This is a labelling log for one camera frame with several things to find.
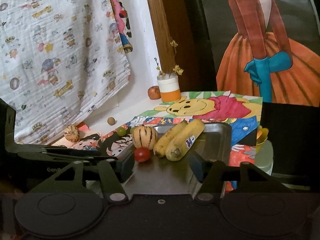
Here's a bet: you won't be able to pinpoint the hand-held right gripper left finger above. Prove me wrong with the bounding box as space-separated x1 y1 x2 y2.
29 152 137 203

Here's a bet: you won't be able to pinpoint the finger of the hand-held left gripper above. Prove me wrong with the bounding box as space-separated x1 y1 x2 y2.
41 154 118 164
42 146 99 155

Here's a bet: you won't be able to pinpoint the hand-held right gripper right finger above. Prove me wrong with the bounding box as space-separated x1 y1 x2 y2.
189 152 298 203

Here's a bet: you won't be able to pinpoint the striped yellow melon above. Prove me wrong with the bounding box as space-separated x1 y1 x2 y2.
64 125 81 142
132 126 158 151

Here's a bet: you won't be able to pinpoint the red cherry tomato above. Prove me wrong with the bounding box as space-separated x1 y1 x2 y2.
134 147 151 163

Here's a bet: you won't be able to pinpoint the metal tray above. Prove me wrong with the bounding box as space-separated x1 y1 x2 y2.
120 122 232 195

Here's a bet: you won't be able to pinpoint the yellow banana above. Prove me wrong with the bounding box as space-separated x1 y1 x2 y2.
153 120 188 158
165 119 205 162

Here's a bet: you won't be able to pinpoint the colourful cartoon table mat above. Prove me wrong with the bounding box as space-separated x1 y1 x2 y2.
153 91 263 167

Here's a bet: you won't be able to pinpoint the white round container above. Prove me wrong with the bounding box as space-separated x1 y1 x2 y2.
254 140 274 176

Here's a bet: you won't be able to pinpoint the red apple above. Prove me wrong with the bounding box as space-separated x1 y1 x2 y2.
148 86 161 100

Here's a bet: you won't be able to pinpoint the white and orange jar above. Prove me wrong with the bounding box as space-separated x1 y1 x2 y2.
157 76 181 103

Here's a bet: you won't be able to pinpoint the white printed blanket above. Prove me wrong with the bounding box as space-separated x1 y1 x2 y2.
0 0 132 145

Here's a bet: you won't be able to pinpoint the yellow flower twigs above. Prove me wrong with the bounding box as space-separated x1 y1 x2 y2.
154 39 185 78

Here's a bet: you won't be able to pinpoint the wall poster orange dress figure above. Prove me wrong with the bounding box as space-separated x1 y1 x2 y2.
197 0 320 106

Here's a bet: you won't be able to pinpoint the brown wooden door frame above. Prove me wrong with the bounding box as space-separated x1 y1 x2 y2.
142 0 199 94

